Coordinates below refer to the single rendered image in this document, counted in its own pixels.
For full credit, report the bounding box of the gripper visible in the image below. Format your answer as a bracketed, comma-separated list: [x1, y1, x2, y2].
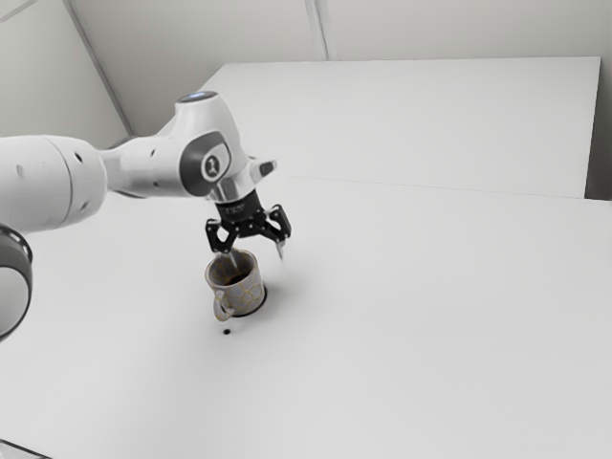
[206, 188, 291, 272]

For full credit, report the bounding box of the grey mug with yellow pattern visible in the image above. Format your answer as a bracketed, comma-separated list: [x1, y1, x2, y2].
[205, 249, 266, 321]

